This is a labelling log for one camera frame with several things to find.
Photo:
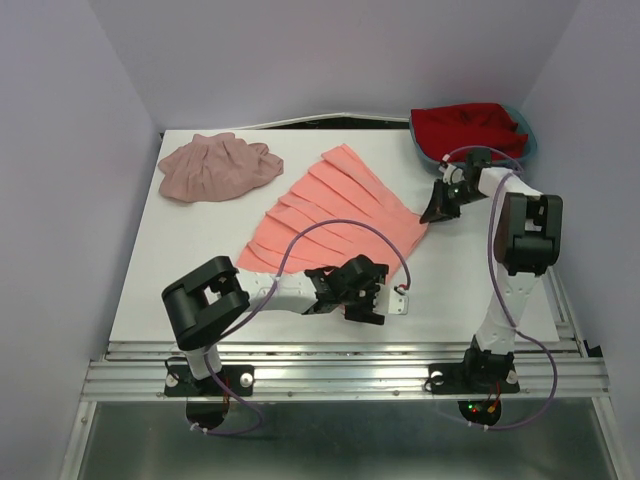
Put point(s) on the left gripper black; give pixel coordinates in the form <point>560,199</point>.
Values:
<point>364,313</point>

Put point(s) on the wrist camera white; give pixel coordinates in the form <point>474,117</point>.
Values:
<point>451,172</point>
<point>391,301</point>

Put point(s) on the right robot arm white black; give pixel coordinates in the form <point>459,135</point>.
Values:
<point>524,237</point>

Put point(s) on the salmon orange skirt pile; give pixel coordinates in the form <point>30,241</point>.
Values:
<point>339,187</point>

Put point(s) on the aluminium rail frame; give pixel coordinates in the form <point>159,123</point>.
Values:
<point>342,400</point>

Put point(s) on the blue grey plastic basket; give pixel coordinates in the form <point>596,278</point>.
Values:
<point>498,158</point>

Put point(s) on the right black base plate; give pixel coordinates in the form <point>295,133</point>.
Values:
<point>458,379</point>

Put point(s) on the red garment in basket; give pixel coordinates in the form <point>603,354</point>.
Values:
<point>442,131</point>

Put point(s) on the dusty pink pleated skirt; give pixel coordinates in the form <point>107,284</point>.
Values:
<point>217,168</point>

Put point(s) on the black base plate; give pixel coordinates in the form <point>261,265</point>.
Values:
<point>458,379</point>
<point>180,383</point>

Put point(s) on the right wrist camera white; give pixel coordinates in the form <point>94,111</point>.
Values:
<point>451,172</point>

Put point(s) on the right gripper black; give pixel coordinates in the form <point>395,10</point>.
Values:
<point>438,208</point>

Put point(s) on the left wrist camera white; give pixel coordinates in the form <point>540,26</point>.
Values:
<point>391,301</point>

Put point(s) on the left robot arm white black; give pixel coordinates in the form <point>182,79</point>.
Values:
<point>203,305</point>

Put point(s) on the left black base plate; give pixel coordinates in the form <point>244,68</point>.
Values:
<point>180,383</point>

